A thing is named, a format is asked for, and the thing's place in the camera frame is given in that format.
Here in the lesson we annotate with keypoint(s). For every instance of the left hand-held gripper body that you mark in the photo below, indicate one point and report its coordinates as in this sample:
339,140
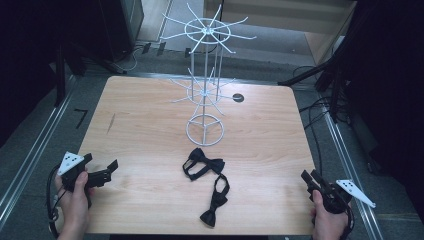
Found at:
70,163

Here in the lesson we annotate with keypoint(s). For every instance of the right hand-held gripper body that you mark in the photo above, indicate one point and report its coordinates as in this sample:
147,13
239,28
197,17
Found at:
333,200

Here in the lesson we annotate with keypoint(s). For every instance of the black bow tie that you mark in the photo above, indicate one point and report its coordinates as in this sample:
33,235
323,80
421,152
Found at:
217,200
213,164

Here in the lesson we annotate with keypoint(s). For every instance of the person's right hand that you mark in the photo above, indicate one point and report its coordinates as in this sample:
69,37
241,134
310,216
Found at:
328,221

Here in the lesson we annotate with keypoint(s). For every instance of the person's left hand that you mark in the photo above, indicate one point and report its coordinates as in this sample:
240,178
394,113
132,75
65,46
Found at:
74,206

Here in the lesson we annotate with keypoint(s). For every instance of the black metal stand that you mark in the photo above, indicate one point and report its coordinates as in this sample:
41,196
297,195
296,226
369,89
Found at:
333,66
60,73

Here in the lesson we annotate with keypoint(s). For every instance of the dark cabinet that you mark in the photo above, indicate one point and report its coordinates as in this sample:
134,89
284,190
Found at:
123,26

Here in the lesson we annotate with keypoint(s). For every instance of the beige partition panel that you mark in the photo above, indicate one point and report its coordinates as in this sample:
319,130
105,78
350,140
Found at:
286,16

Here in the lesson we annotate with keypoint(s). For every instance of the metal floor rail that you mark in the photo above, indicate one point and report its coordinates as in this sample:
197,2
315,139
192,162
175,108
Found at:
350,166
30,160

